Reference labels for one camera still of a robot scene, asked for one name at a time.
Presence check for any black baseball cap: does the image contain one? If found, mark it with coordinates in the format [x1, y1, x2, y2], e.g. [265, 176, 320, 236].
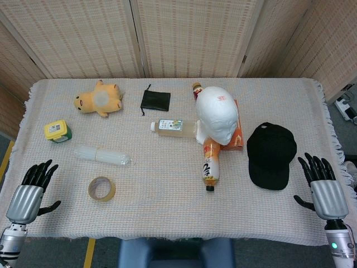
[246, 122, 297, 191]

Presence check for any clear tea bottle white cap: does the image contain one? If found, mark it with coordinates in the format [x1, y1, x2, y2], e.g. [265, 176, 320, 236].
[150, 119, 199, 140]

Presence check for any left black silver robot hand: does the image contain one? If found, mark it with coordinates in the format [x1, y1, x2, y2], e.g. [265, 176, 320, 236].
[6, 159, 62, 225]

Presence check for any white power strip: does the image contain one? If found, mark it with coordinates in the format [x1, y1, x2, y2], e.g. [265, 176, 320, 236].
[334, 96, 357, 121]

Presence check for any orange cardboard box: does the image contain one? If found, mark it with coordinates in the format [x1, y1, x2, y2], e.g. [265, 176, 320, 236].
[220, 98, 245, 152]

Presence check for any black drawstring pouch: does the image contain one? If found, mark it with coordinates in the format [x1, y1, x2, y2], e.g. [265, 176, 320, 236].
[140, 84, 171, 117]

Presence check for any yellow packing tape roll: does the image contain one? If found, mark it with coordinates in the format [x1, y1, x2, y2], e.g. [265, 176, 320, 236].
[88, 176, 117, 203]

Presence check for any bundle of clear glue sticks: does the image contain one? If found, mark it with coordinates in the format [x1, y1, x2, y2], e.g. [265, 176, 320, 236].
[74, 146, 132, 167]

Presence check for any orange juice bottle black cap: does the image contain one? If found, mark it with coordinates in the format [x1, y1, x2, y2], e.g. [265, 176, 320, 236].
[202, 137, 222, 192]

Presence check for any red can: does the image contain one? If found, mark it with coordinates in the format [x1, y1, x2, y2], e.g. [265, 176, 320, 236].
[192, 82, 204, 102]

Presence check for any green jar yellow lid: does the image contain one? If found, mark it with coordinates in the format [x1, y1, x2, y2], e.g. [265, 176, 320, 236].
[44, 119, 73, 143]

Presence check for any white woven tablecloth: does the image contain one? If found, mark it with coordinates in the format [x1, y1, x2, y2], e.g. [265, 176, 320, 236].
[0, 78, 357, 246]

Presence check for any beige woven folding screen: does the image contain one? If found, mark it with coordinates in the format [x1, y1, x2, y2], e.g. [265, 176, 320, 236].
[0, 0, 357, 137]

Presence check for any yellow plush toy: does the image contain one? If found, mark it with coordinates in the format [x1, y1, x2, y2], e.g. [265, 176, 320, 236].
[74, 79, 124, 118]

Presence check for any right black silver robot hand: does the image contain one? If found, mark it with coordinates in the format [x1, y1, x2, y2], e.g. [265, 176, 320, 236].
[293, 152, 349, 222]

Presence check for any white foam mannequin head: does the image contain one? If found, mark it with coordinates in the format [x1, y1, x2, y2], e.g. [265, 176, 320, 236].
[195, 86, 239, 146]

